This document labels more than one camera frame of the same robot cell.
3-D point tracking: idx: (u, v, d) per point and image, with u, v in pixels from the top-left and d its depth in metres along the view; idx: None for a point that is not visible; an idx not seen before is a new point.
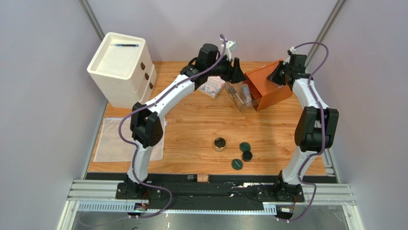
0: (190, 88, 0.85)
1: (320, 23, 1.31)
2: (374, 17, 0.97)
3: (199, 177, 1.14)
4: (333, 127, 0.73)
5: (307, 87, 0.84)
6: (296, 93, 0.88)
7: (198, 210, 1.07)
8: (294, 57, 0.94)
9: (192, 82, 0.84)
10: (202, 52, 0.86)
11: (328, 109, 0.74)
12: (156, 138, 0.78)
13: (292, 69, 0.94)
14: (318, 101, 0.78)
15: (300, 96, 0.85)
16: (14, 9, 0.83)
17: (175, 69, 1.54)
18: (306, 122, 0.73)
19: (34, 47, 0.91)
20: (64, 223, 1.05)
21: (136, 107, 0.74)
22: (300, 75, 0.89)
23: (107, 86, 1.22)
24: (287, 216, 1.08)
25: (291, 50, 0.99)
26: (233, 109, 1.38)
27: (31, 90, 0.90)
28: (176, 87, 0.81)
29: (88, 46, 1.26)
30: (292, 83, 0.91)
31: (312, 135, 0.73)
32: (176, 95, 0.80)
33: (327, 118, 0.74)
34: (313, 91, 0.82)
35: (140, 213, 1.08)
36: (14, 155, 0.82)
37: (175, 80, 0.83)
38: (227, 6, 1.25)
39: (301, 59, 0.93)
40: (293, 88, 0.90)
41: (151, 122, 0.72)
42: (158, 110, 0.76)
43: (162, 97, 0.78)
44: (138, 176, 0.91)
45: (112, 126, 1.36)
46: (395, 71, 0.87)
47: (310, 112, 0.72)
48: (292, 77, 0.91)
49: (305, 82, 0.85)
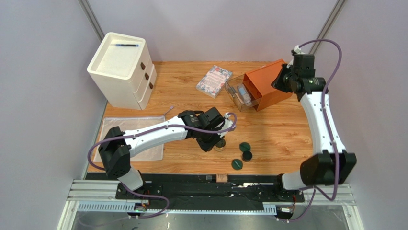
0: (181, 135, 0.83)
1: (320, 23, 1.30)
2: (375, 16, 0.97)
3: (220, 178, 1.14)
4: (346, 172, 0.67)
5: (321, 111, 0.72)
6: (305, 109, 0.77)
7: (198, 210, 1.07)
8: (301, 57, 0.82)
9: (186, 130, 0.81)
10: (212, 111, 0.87)
11: (345, 157, 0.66)
12: (119, 171, 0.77)
13: (299, 73, 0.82)
14: (333, 142, 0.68)
15: (312, 120, 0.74)
16: (14, 8, 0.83)
17: (176, 69, 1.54)
18: (317, 170, 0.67)
19: (34, 46, 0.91)
20: (64, 223, 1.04)
21: (113, 134, 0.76)
22: (310, 85, 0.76)
23: (107, 86, 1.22)
24: (287, 216, 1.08)
25: (296, 49, 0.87)
26: (233, 109, 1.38)
27: (31, 90, 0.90)
28: (166, 129, 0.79)
29: (87, 46, 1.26)
30: (300, 92, 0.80)
31: (322, 182, 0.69)
32: (162, 136, 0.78)
33: (341, 164, 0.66)
34: (329, 123, 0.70)
35: (140, 213, 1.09)
36: (12, 154, 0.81)
37: (168, 120, 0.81)
38: (227, 7, 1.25)
39: (310, 60, 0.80)
40: (301, 101, 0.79)
41: (118, 156, 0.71)
42: (133, 143, 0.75)
43: (144, 132, 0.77)
44: (129, 186, 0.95)
45: (112, 126, 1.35)
46: (394, 71, 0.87)
47: (322, 163, 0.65)
48: (302, 85, 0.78)
49: (318, 102, 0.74)
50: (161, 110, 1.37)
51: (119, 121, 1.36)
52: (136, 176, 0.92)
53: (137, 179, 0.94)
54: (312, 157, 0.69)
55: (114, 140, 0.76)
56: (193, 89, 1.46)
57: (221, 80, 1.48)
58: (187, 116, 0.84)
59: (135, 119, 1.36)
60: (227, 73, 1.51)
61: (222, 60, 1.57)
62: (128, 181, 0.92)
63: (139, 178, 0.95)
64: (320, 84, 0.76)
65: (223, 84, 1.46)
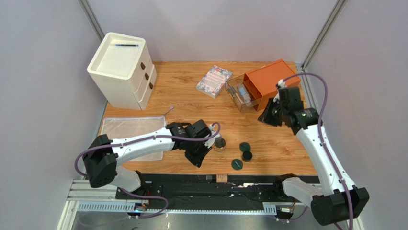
0: (168, 147, 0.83)
1: (320, 23, 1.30)
2: (374, 16, 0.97)
3: (220, 178, 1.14)
4: (359, 207, 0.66)
5: (321, 147, 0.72)
6: (303, 143, 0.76)
7: (198, 210, 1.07)
8: (286, 92, 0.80)
9: (173, 141, 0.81)
10: (199, 123, 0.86)
11: (357, 193, 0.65)
12: (103, 180, 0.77)
13: (288, 107, 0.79)
14: (342, 179, 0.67)
15: (313, 156, 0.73)
16: (14, 7, 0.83)
17: (176, 69, 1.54)
18: (334, 212, 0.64)
19: (34, 46, 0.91)
20: (64, 223, 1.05)
21: (100, 142, 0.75)
22: (303, 118, 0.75)
23: (107, 86, 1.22)
24: (287, 216, 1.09)
25: (280, 84, 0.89)
26: (233, 109, 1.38)
27: (31, 90, 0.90)
28: (154, 139, 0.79)
29: (87, 46, 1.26)
30: (295, 126, 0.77)
31: (336, 220, 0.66)
32: (149, 147, 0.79)
33: (355, 201, 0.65)
34: (333, 160, 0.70)
35: (140, 213, 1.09)
36: (13, 154, 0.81)
37: (156, 131, 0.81)
38: (226, 7, 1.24)
39: (295, 93, 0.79)
40: (297, 136, 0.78)
41: (104, 164, 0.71)
42: (120, 153, 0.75)
43: (132, 142, 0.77)
44: (126, 188, 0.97)
45: (112, 126, 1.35)
46: (395, 71, 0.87)
47: (338, 203, 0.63)
48: (295, 119, 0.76)
49: (316, 137, 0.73)
50: (161, 110, 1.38)
51: (119, 121, 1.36)
52: (129, 179, 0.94)
53: (132, 181, 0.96)
54: (324, 199, 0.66)
55: (100, 149, 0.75)
56: (193, 89, 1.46)
57: (221, 81, 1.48)
58: (175, 128, 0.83)
59: (135, 119, 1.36)
60: (227, 73, 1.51)
61: (222, 60, 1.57)
62: (124, 182, 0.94)
63: (134, 180, 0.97)
64: (312, 115, 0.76)
65: (223, 84, 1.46)
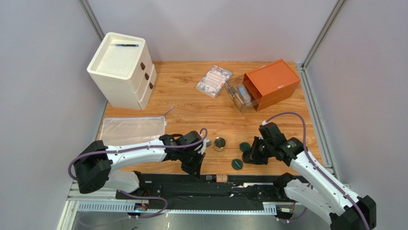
0: (159, 158, 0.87)
1: (320, 23, 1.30)
2: (374, 16, 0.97)
3: (220, 178, 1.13)
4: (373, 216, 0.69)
5: (316, 170, 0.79)
6: (300, 173, 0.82)
7: (198, 210, 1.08)
8: (266, 130, 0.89)
9: (165, 152, 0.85)
10: (191, 134, 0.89)
11: (365, 204, 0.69)
12: (92, 187, 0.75)
13: (274, 143, 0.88)
14: (346, 194, 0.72)
15: (313, 181, 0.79)
16: (14, 7, 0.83)
17: (176, 69, 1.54)
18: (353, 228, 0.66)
19: (34, 46, 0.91)
20: (64, 223, 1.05)
21: (96, 148, 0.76)
22: (290, 149, 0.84)
23: (107, 86, 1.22)
24: (288, 216, 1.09)
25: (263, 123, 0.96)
26: (233, 109, 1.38)
27: (31, 89, 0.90)
28: (147, 149, 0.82)
29: (87, 45, 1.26)
30: (286, 159, 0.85)
31: None
32: (143, 156, 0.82)
33: (365, 211, 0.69)
34: (331, 179, 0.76)
35: (140, 213, 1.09)
36: (13, 153, 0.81)
37: (149, 141, 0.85)
38: (226, 7, 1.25)
39: (274, 129, 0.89)
40: (291, 167, 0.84)
41: (98, 170, 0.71)
42: (115, 160, 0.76)
43: (127, 150, 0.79)
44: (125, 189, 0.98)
45: (112, 126, 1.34)
46: (395, 71, 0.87)
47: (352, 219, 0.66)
48: (284, 153, 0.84)
49: (308, 164, 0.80)
50: (161, 110, 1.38)
51: (119, 121, 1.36)
52: (126, 182, 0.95)
53: (130, 183, 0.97)
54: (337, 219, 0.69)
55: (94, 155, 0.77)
56: (193, 89, 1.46)
57: (221, 80, 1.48)
58: (167, 139, 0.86)
59: (135, 119, 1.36)
60: (227, 73, 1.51)
61: (222, 61, 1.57)
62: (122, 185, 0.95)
63: (132, 182, 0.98)
64: (296, 144, 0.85)
65: (223, 84, 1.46)
